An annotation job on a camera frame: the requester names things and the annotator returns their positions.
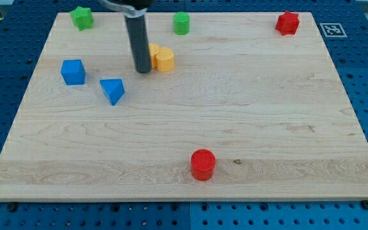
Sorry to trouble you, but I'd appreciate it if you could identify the red cylinder block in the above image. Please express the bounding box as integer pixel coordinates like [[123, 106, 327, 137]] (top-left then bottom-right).
[[190, 149, 216, 181]]

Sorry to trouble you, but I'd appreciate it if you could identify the light wooden board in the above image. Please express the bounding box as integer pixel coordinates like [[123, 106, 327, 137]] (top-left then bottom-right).
[[0, 12, 368, 203]]

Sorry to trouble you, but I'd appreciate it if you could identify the yellow block behind rod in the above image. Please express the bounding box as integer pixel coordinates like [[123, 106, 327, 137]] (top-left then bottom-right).
[[148, 43, 160, 68]]

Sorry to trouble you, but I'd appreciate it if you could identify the blue triangular prism block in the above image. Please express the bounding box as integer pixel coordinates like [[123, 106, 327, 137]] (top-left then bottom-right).
[[100, 79, 125, 105]]

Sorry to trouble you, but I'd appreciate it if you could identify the green cylinder block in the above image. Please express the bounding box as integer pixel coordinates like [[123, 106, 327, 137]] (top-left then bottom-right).
[[172, 11, 190, 35]]

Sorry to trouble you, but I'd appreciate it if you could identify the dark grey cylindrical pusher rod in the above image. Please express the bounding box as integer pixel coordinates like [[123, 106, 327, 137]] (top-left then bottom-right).
[[125, 15, 152, 73]]

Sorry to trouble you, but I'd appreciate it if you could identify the blue cube block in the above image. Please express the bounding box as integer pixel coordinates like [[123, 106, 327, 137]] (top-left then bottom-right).
[[61, 59, 86, 86]]

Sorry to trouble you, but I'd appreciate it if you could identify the red star block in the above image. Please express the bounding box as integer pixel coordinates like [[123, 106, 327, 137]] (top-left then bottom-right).
[[275, 11, 300, 36]]

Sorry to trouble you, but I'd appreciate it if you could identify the green star block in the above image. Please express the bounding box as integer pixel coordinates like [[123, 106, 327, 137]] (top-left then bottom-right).
[[70, 6, 94, 31]]

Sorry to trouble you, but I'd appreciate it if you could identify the white fiducial marker tag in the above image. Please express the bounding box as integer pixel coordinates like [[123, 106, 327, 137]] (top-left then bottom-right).
[[320, 22, 347, 38]]

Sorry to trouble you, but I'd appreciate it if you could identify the black screw front left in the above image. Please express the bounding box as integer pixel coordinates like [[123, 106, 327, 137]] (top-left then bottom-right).
[[6, 203, 18, 212]]

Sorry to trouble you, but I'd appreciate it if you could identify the black screw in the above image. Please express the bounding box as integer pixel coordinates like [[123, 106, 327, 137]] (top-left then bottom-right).
[[6, 203, 18, 212], [360, 200, 368, 210]]

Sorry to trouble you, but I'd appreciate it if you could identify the black screw front right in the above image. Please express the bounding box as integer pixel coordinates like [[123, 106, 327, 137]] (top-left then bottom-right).
[[360, 200, 368, 210]]

